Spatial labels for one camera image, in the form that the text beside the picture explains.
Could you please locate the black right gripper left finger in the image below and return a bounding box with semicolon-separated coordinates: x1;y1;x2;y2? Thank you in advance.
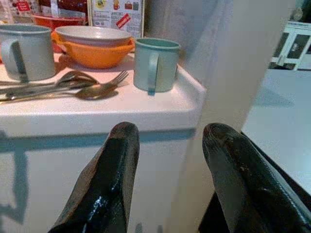
48;121;141;233

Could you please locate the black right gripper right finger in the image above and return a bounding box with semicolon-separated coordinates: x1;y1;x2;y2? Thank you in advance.
202;123;311;233

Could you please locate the white counter unit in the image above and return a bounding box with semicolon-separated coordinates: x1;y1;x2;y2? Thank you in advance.
0;52;207;233

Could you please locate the metal spoon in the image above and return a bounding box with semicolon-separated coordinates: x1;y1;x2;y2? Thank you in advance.
0;71;98;91
0;85;120;104

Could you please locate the metal fork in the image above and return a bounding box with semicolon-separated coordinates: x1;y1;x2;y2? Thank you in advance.
0;70;129;98

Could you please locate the orange bowl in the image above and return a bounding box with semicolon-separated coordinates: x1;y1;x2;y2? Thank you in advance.
51;31;136;69

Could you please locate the teal mug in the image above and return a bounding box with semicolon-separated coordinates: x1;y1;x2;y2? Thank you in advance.
133;38;181;96

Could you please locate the white glass-door cabinet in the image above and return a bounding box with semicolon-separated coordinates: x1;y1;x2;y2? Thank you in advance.
268;20;311;71

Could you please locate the grey mug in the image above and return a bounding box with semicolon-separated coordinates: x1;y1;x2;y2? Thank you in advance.
0;24;56;83

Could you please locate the grey bowl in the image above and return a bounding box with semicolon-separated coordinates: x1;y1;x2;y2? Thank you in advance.
54;25;133;48

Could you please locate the red bowl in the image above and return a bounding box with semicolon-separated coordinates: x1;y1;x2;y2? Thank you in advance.
31;14;87;53

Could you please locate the printed cardboard box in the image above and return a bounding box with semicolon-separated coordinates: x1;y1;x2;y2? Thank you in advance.
87;0;145;38

